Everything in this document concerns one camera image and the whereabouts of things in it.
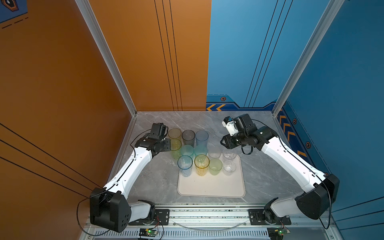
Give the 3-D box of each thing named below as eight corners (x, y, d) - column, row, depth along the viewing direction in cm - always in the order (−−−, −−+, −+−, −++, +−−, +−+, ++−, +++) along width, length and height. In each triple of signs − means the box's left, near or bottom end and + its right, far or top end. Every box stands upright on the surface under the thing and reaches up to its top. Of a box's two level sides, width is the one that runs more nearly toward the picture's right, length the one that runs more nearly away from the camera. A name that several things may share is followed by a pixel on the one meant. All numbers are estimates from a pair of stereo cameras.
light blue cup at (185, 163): (179, 178, 88) (176, 169, 77) (180, 165, 93) (178, 155, 82) (192, 178, 87) (192, 169, 77) (193, 165, 93) (192, 155, 82)
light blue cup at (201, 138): (195, 151, 100) (195, 138, 89) (196, 143, 104) (195, 130, 93) (207, 151, 100) (208, 138, 89) (207, 143, 104) (208, 130, 93)
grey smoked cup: (183, 151, 100) (181, 139, 89) (183, 142, 105) (182, 129, 94) (195, 151, 100) (194, 139, 89) (195, 142, 105) (194, 129, 94)
